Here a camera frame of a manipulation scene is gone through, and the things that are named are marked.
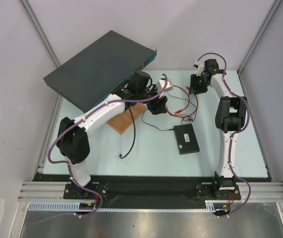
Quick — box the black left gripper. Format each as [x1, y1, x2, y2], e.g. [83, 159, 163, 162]
[137, 84, 167, 115]

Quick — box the red ethernet cable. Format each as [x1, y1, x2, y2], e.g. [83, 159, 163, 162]
[166, 85, 199, 117]

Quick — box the thin black power cable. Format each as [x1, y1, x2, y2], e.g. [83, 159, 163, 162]
[141, 90, 198, 131]

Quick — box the small black network switch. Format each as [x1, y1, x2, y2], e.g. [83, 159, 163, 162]
[173, 124, 200, 155]

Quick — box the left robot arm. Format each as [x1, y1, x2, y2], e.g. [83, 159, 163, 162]
[56, 71, 173, 198]

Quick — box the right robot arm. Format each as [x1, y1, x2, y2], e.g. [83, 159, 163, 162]
[189, 59, 247, 199]

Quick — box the bamboo wooden board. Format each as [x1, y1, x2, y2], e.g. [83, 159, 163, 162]
[107, 103, 146, 135]

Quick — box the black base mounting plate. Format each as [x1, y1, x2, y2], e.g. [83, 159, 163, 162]
[32, 174, 274, 209]

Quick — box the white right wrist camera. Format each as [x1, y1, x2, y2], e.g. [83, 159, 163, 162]
[194, 61, 205, 76]

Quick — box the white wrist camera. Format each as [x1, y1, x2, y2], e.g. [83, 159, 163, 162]
[194, 61, 205, 76]
[156, 79, 173, 92]

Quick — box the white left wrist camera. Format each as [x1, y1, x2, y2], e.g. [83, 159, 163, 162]
[156, 79, 173, 92]

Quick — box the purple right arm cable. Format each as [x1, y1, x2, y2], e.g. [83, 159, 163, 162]
[196, 52, 253, 219]

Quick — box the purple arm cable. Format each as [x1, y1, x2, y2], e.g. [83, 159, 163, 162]
[29, 73, 169, 224]
[196, 52, 253, 219]

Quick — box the thick black cable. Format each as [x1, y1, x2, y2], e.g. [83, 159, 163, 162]
[119, 106, 137, 159]

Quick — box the large blue rack switch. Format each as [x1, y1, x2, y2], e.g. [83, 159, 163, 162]
[44, 30, 157, 113]

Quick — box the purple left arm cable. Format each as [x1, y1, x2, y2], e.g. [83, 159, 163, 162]
[29, 73, 169, 224]

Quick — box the aluminium frame rail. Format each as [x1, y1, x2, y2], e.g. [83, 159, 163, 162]
[18, 181, 283, 203]

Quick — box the white slotted cable duct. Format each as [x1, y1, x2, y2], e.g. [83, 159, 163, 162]
[28, 201, 100, 211]

